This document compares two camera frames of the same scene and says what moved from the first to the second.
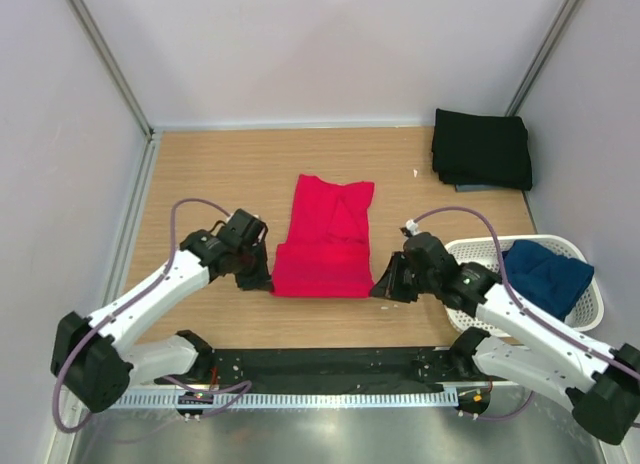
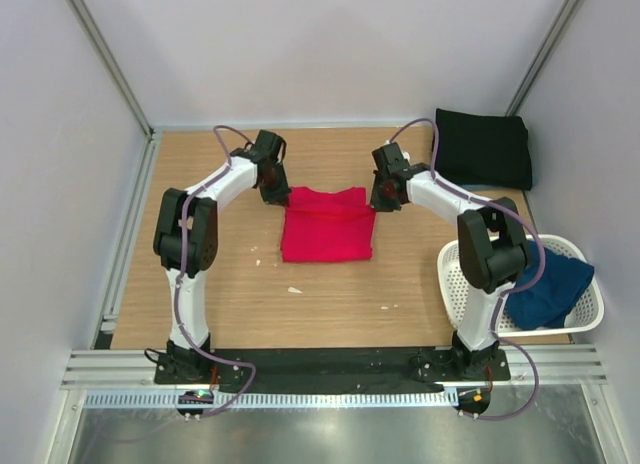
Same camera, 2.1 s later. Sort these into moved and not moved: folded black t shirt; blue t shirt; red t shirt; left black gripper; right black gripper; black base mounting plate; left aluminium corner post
Moved: right black gripper; red t shirt; left black gripper
Not moved: folded black t shirt; left aluminium corner post; blue t shirt; black base mounting plate
